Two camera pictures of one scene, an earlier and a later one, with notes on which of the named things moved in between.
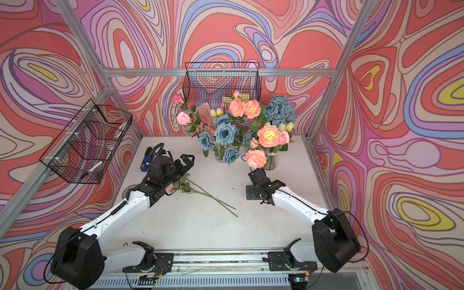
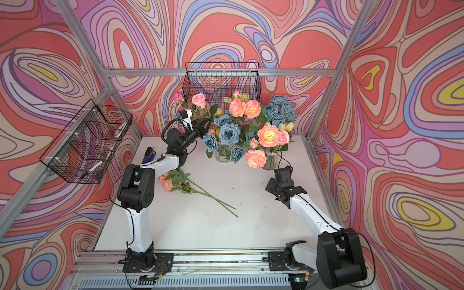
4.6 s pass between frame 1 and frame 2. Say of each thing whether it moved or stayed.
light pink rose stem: moved
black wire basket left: stayed
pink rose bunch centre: stayed
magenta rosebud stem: stayed
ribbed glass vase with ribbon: stayed
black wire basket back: stayed
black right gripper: moved
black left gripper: moved
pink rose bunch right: stayed
